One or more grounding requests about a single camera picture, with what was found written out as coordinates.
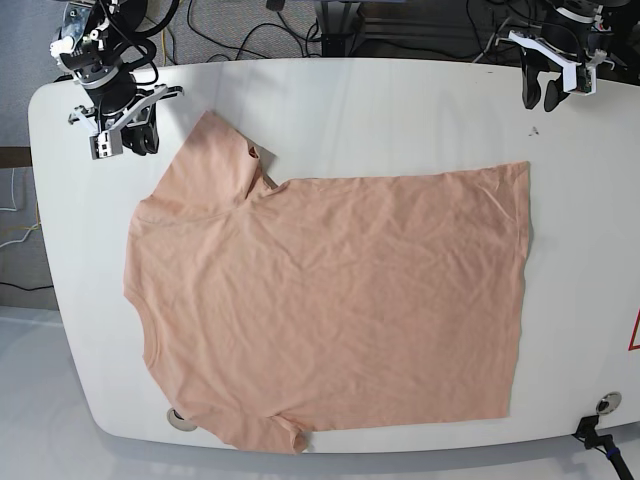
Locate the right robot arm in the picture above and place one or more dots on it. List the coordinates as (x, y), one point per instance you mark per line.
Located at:
(100, 46)

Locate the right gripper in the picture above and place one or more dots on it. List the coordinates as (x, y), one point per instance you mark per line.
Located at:
(112, 91)

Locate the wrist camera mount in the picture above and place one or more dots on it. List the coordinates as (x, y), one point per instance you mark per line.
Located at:
(579, 75)
(108, 143)

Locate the table grommet hole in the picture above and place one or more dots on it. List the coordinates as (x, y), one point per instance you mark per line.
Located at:
(178, 422)
(609, 403)

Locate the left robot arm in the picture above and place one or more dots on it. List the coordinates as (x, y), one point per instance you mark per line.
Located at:
(615, 30)

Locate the peach pink T-shirt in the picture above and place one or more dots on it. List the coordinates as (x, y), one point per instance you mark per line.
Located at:
(273, 311)

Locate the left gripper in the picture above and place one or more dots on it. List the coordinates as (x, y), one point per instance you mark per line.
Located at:
(560, 35)

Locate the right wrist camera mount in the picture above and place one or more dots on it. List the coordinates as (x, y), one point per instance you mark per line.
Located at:
(108, 143)

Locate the black clamp with cable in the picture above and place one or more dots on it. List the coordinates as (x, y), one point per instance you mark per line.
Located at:
(587, 435)

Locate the black aluminium frame post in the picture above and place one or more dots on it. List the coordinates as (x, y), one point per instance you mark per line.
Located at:
(339, 24)

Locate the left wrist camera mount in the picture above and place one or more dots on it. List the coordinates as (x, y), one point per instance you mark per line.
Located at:
(579, 75)

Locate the left table grommet hole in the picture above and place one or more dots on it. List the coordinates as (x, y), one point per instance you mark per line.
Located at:
(178, 422)

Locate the right table grommet hole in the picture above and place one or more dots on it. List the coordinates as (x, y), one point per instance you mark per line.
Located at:
(609, 403)

